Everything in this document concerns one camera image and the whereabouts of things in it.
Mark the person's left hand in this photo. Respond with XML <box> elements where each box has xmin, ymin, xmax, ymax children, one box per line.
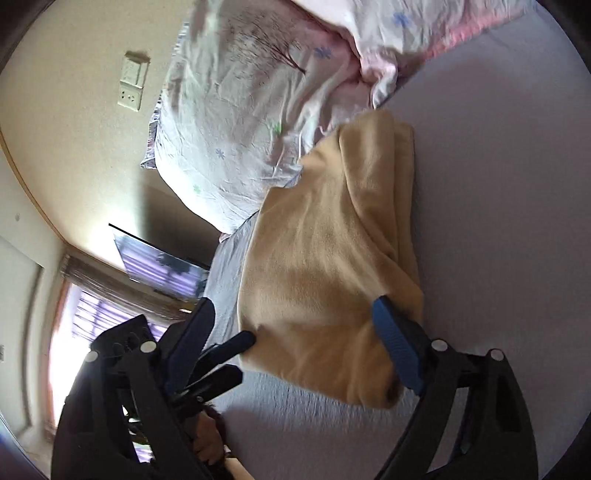
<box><xmin>192</xmin><ymin>405</ymin><xmax>226</xmax><ymax>465</ymax></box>

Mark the wall mounted television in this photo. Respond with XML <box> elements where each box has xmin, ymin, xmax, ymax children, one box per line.
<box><xmin>109</xmin><ymin>224</ymin><xmax>208</xmax><ymax>302</ymax></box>

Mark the pink floral pillow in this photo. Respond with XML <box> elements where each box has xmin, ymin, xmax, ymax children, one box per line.
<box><xmin>297</xmin><ymin>0</ymin><xmax>533</xmax><ymax>107</ymax></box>

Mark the brown window curtain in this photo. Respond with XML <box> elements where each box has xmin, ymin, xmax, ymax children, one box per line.
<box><xmin>60</xmin><ymin>254</ymin><xmax>191</xmax><ymax>325</ymax></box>

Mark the white floral pillow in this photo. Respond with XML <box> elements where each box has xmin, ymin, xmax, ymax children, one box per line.
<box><xmin>152</xmin><ymin>1</ymin><xmax>370</xmax><ymax>233</ymax></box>

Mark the white wall switch panel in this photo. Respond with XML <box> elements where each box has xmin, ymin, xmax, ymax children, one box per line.
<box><xmin>117</xmin><ymin>52</ymin><xmax>150</xmax><ymax>112</ymax></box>

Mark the tan fleece sweater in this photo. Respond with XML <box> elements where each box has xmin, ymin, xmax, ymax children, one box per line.
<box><xmin>238</xmin><ymin>110</ymin><xmax>424</xmax><ymax>409</ymax></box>

